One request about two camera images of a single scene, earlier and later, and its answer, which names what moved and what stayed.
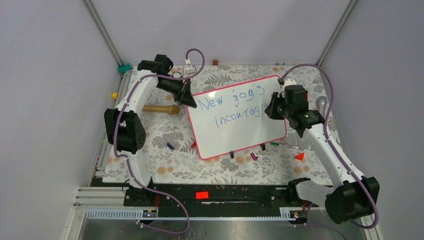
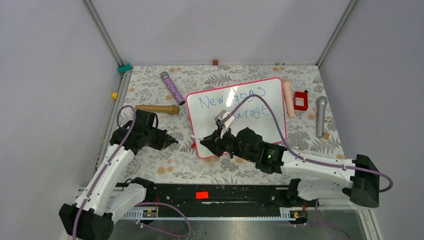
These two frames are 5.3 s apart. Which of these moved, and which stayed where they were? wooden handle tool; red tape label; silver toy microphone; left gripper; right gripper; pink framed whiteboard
Moved: right gripper; left gripper
Stayed: pink framed whiteboard; silver toy microphone; wooden handle tool; red tape label
